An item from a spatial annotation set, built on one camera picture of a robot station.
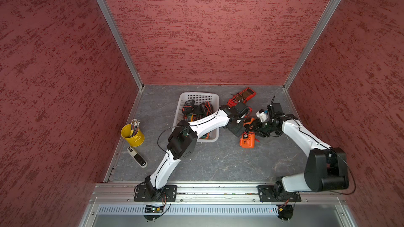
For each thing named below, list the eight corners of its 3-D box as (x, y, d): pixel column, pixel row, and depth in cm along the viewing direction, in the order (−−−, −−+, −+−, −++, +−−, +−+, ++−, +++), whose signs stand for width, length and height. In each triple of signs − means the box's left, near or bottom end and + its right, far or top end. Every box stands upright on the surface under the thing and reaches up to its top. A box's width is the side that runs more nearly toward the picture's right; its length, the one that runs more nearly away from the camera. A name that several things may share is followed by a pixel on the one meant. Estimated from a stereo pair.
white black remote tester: (127, 152, 89) (123, 149, 84) (133, 148, 91) (129, 144, 86) (143, 169, 83) (139, 166, 79) (148, 163, 85) (145, 160, 81)
